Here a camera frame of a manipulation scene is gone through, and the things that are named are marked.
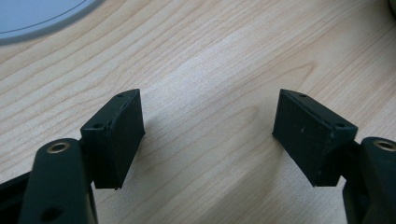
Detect round white plate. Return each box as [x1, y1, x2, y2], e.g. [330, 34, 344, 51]
[0, 0, 106, 47]

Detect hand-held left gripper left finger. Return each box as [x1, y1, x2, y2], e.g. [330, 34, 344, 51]
[79, 88, 147, 190]

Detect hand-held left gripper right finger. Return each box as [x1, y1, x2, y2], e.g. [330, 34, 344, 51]
[272, 88, 359, 188]

